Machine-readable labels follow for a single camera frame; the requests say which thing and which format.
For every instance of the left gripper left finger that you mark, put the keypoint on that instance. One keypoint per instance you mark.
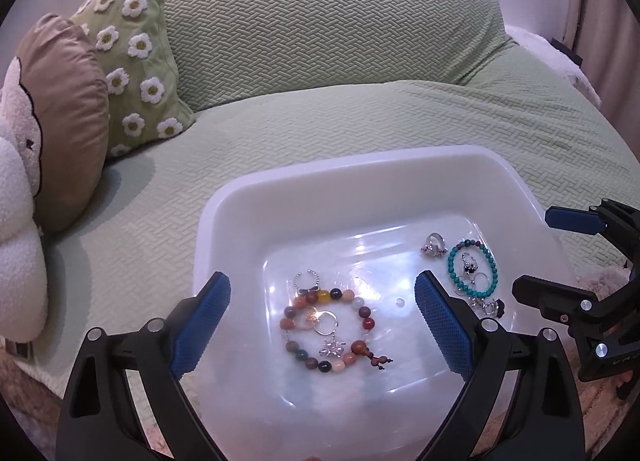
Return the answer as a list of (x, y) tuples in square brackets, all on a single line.
[(99, 421)]

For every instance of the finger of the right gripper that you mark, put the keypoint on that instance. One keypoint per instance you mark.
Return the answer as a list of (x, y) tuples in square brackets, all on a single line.
[(574, 221), (558, 303)]

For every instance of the green textured seat cover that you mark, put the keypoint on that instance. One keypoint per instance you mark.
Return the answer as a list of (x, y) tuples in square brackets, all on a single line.
[(130, 258)]

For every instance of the white fluffy plush toy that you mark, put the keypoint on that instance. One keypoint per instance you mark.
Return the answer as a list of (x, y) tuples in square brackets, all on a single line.
[(24, 289)]

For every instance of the white plastic tray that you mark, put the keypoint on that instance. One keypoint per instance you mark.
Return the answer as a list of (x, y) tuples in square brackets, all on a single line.
[(354, 223)]

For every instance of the brown round plush cushion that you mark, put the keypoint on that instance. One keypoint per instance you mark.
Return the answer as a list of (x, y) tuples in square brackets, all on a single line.
[(66, 83)]

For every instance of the green sofa backrest cushion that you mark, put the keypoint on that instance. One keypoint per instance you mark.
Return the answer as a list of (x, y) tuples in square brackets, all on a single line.
[(230, 50)]

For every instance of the green daisy pillow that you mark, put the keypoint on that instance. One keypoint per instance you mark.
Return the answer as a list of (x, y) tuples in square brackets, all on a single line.
[(141, 74)]

